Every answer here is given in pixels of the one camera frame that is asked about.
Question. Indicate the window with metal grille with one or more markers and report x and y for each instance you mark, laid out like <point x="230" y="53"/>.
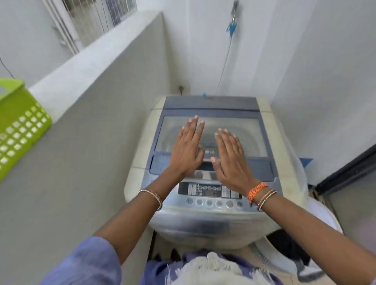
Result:
<point x="88" y="17"/>

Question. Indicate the washing machine lid with window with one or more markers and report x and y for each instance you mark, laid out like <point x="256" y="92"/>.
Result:
<point x="249" y="138"/>

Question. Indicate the person's right forearm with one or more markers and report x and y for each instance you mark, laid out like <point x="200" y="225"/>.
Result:
<point x="308" y="235"/>

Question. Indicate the white fringed scarf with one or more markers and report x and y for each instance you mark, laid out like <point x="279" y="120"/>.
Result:
<point x="205" y="270"/>

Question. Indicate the thin beaded bangle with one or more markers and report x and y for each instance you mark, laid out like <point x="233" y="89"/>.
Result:
<point x="265" y="199"/>
<point x="152" y="193"/>

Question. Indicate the black framed glass door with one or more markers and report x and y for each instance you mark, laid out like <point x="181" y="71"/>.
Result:
<point x="346" y="171"/>

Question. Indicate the white round laundry basket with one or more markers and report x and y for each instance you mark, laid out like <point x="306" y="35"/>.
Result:
<point x="326" y="214"/>

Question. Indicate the person's left forearm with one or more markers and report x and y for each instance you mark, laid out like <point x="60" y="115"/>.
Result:
<point x="132" y="217"/>

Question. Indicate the lavender blue tunic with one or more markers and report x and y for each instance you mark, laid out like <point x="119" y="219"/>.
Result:
<point x="88" y="264"/>

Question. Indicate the cream and blue washing machine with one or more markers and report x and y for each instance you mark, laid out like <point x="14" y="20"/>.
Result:
<point x="205" y="226"/>

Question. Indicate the person's left hand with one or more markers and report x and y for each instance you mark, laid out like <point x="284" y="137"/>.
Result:
<point x="186" y="152"/>

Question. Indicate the person's right hand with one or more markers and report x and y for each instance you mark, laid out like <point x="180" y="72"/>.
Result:
<point x="232" y="164"/>

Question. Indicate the wall socket with plug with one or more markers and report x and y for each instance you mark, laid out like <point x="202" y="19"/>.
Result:
<point x="181" y="88"/>

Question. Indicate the green plastic basket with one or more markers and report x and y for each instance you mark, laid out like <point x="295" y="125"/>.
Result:
<point x="17" y="117"/>

